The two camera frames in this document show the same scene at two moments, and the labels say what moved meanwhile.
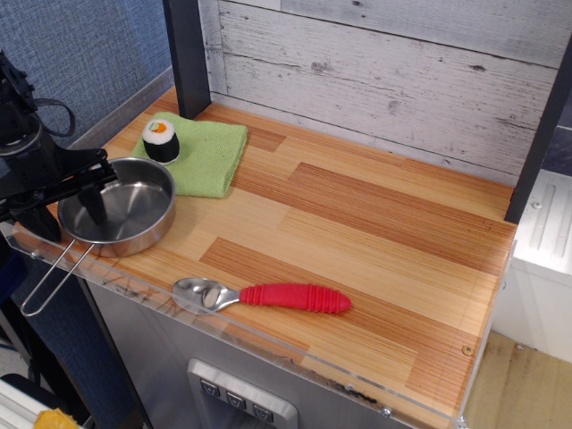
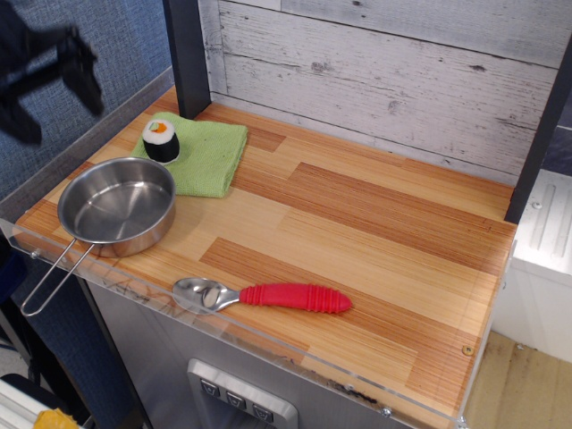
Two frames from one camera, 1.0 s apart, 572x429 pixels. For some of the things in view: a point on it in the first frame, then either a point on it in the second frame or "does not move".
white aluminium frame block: (535, 305) does not move
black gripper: (33, 178) → (20, 47)
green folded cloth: (209, 153) does not move
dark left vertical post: (189, 53) does not move
